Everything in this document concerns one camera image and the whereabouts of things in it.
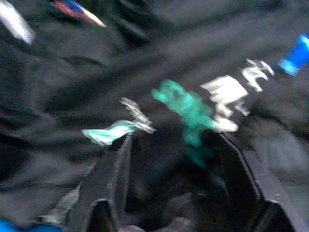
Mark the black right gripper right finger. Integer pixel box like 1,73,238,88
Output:
202,130,305,232

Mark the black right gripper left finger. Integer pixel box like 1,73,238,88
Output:
67,135,133,232

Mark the black printed shirt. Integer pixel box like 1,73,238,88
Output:
0,0,309,232

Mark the blue laundry basket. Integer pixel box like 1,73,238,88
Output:
278,33,309,77

